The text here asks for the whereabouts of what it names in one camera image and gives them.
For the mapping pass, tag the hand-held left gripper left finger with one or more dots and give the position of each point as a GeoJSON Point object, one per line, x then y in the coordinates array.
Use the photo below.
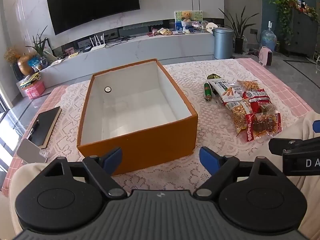
{"type": "Point", "coordinates": [112, 158]}

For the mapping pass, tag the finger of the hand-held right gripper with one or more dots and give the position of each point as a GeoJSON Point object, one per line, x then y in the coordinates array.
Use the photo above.
{"type": "Point", "coordinates": [317, 125]}
{"type": "Point", "coordinates": [283, 145]}

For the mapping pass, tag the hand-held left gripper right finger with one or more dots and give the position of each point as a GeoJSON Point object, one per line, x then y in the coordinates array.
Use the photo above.
{"type": "Point", "coordinates": [208, 160]}

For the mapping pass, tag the red dried meat packet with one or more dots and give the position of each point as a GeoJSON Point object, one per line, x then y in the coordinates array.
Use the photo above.
{"type": "Point", "coordinates": [265, 126]}

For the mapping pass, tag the dark brown snack packet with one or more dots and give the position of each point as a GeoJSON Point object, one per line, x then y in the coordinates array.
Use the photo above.
{"type": "Point", "coordinates": [268, 108]}

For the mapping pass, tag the orange cardboard box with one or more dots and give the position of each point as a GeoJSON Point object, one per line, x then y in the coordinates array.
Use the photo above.
{"type": "Point", "coordinates": [150, 140]}

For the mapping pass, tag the red snack packet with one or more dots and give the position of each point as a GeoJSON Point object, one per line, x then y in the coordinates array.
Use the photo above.
{"type": "Point", "coordinates": [257, 98]}

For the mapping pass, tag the clear peanut packet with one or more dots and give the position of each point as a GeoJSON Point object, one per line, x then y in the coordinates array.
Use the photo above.
{"type": "Point", "coordinates": [238, 115]}

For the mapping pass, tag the green sausage stick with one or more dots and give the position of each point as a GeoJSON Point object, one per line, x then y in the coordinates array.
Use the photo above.
{"type": "Point", "coordinates": [207, 92]}

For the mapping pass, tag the white green snack packet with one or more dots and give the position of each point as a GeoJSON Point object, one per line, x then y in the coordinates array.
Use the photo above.
{"type": "Point", "coordinates": [225, 90]}

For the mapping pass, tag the dark green snack packet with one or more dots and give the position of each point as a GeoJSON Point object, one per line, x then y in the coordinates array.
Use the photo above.
{"type": "Point", "coordinates": [213, 76]}

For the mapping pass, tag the white lace tablecloth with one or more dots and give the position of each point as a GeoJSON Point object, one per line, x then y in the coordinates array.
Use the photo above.
{"type": "Point", "coordinates": [215, 130]}

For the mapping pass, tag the black notebook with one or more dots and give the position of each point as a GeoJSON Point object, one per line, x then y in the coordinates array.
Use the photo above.
{"type": "Point", "coordinates": [47, 125]}

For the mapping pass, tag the black pen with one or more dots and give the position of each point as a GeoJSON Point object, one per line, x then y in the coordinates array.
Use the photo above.
{"type": "Point", "coordinates": [33, 130]}

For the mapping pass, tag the pink space heater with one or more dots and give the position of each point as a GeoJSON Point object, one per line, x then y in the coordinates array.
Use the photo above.
{"type": "Point", "coordinates": [265, 56]}

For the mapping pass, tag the grey cabinet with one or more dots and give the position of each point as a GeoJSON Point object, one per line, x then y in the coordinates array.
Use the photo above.
{"type": "Point", "coordinates": [302, 33]}

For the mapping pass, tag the blue water bottle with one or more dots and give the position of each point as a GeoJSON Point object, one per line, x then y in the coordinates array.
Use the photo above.
{"type": "Point", "coordinates": [269, 38]}

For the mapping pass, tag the pink box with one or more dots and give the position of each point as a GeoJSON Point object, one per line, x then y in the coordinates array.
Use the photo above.
{"type": "Point", "coordinates": [35, 91]}

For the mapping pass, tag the white router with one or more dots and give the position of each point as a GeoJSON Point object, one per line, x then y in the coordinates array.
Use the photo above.
{"type": "Point", "coordinates": [96, 45]}

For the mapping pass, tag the grey blue trash can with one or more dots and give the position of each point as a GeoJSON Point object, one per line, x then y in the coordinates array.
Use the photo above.
{"type": "Point", "coordinates": [223, 43]}

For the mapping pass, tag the white tv console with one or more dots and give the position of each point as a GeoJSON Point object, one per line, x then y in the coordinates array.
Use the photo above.
{"type": "Point", "coordinates": [150, 47]}

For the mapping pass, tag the potted long leaf plant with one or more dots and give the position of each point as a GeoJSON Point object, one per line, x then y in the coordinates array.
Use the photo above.
{"type": "Point", "coordinates": [238, 33]}

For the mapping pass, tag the hanging vine plant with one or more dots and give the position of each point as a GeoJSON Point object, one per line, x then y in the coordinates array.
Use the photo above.
{"type": "Point", "coordinates": [283, 10]}

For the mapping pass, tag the gold vase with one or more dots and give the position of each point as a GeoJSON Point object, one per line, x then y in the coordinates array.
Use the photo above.
{"type": "Point", "coordinates": [25, 65]}

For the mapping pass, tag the green potted plant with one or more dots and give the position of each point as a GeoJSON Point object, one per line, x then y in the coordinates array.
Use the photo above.
{"type": "Point", "coordinates": [40, 47]}

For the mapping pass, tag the snack bags on console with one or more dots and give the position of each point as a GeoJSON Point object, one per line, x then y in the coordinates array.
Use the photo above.
{"type": "Point", "coordinates": [165, 31]}

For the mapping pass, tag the dried flowers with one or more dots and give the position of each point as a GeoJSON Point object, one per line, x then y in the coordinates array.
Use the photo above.
{"type": "Point", "coordinates": [12, 55]}

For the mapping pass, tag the teddy bear picture box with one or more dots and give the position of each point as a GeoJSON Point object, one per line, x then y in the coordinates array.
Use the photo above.
{"type": "Point", "coordinates": [196, 15]}

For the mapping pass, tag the brown teddy bear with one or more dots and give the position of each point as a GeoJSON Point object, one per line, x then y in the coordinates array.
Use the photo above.
{"type": "Point", "coordinates": [186, 15]}

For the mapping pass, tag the black television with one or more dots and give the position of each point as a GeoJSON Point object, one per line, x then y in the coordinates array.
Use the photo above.
{"type": "Point", "coordinates": [92, 2]}

